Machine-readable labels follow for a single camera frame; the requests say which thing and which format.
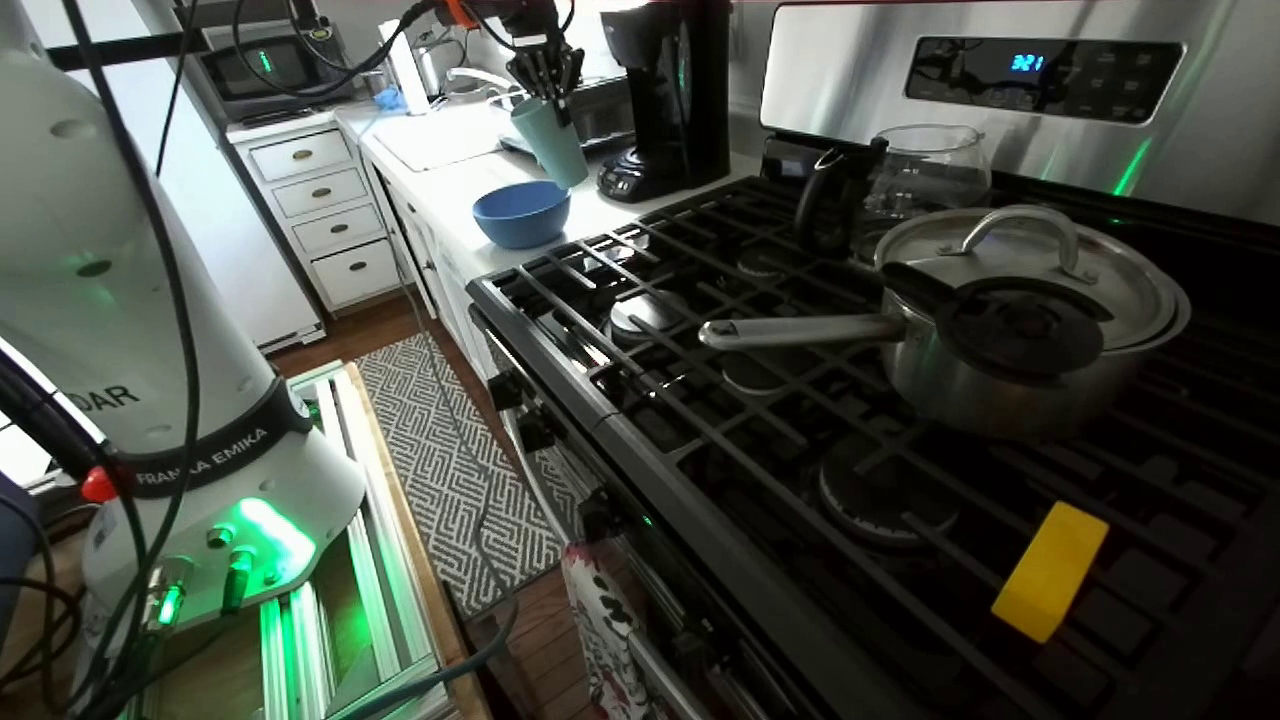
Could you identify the blue bowl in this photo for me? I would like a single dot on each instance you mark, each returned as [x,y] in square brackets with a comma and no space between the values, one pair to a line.
[522,215]

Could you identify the black microwave oven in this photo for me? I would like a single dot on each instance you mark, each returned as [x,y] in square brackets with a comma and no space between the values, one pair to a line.
[270,68]

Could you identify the grey patterned floor rug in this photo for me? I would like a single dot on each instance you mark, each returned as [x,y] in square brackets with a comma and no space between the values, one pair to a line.
[475,515]

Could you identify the stainless steel pot with lid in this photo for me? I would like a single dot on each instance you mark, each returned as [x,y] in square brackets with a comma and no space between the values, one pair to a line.
[1146,309]

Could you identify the glass coffee carafe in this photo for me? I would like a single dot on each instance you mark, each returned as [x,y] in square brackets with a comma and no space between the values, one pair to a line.
[856,193]

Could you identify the black Mr Coffee maker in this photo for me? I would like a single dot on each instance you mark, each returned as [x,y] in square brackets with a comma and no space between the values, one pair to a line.
[673,58]

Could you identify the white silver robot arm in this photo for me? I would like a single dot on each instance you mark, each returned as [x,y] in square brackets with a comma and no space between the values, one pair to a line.
[214,495]

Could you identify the light blue plastic cup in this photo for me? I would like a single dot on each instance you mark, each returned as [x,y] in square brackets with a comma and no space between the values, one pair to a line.
[550,141]

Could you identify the white drawer cabinet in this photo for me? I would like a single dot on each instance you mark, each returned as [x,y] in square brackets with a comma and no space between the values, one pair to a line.
[317,193]

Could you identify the black stainless gas stove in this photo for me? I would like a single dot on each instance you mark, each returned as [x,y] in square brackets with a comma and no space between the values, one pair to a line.
[795,538]

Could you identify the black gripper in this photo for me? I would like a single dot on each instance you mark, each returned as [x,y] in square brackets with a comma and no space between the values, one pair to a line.
[532,25]

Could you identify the yellow sponge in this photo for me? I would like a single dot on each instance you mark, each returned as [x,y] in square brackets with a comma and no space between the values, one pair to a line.
[1048,573]

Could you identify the white cutting board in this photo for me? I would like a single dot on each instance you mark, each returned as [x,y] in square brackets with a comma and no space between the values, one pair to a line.
[439,136]

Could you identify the dish towel on oven handle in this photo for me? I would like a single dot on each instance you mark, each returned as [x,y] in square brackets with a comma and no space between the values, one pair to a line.
[624,674]

